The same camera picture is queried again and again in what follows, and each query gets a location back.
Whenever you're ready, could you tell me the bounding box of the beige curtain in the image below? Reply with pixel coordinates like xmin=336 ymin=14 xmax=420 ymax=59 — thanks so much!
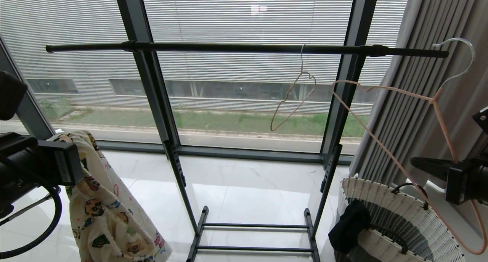
xmin=349 ymin=0 xmax=488 ymax=217

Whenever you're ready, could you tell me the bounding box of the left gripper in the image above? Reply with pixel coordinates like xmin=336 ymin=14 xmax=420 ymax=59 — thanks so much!
xmin=0 ymin=132 xmax=84 ymax=219

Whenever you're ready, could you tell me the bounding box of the black garment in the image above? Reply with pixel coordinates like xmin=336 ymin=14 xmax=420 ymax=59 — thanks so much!
xmin=328 ymin=199 xmax=372 ymax=255

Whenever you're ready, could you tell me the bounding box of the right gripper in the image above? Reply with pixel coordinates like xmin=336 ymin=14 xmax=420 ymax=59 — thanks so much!
xmin=445 ymin=155 xmax=488 ymax=205

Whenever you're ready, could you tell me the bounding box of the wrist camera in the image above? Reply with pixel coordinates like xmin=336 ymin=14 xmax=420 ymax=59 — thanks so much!
xmin=472 ymin=106 xmax=488 ymax=135
xmin=0 ymin=71 xmax=28 ymax=121

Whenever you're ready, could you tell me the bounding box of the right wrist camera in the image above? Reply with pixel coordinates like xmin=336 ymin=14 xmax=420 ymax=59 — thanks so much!
xmin=472 ymin=106 xmax=488 ymax=135

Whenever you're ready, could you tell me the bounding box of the black clothes rack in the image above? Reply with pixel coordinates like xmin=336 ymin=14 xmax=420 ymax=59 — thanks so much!
xmin=45 ymin=41 xmax=449 ymax=262

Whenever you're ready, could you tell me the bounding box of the window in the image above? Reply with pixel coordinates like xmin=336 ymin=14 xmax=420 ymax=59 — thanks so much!
xmin=0 ymin=0 xmax=413 ymax=167

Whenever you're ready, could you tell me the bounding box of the black cable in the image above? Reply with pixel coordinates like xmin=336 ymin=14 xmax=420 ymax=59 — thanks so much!
xmin=0 ymin=180 xmax=63 ymax=259

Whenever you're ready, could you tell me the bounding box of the pink clothes hanger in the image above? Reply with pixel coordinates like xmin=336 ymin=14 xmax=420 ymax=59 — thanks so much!
xmin=331 ymin=37 xmax=488 ymax=255
xmin=270 ymin=45 xmax=317 ymax=132

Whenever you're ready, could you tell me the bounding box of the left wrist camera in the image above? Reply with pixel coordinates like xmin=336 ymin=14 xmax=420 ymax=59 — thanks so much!
xmin=0 ymin=71 xmax=28 ymax=121

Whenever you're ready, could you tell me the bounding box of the cream printed garment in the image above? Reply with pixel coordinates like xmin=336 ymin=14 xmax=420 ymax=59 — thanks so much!
xmin=48 ymin=130 xmax=172 ymax=262

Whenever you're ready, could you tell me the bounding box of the white laundry basket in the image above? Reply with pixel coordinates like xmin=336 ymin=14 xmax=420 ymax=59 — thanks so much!
xmin=334 ymin=177 xmax=466 ymax=262

